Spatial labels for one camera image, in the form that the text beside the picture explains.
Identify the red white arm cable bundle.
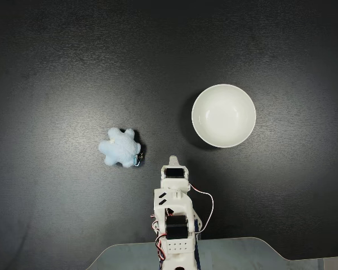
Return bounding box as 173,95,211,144
150,214,167,263

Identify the red white gripper servo cable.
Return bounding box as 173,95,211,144
188,182,215,235

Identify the white bowl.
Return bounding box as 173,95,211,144
191,84,257,149

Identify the skyblue plush doll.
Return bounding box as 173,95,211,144
97,127,145,169

